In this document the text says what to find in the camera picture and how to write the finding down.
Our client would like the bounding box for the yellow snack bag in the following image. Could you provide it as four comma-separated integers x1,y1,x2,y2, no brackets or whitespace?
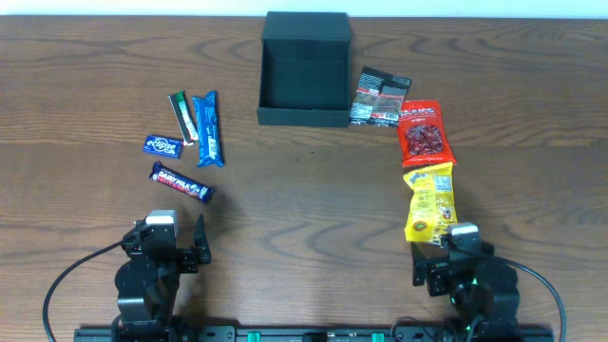
404,161,458,245

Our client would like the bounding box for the red candy bag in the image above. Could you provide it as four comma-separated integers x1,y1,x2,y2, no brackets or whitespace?
397,100,457,168

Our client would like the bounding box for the blue cookie pack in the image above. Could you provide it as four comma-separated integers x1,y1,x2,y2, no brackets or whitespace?
193,90,224,167

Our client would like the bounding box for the black snack packet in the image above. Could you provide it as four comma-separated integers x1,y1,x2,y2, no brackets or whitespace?
350,66,412,127

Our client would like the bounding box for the black box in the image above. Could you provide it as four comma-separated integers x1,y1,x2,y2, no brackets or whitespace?
256,11,352,127

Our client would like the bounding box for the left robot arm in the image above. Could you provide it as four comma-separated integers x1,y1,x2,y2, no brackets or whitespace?
110,210,212,341

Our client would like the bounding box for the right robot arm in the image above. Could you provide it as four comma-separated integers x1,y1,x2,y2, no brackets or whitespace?
410,242,523,341

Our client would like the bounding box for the dairy milk chocolate bar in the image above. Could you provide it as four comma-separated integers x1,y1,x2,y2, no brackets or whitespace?
149,161,215,203

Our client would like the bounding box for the blue eclipse mints box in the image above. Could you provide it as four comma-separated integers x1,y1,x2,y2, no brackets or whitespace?
142,135,183,160

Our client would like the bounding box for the green white candy bar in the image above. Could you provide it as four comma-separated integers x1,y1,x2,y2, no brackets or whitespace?
168,90,199,146

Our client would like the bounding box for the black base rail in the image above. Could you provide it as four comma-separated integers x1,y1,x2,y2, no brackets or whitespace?
73,323,555,342

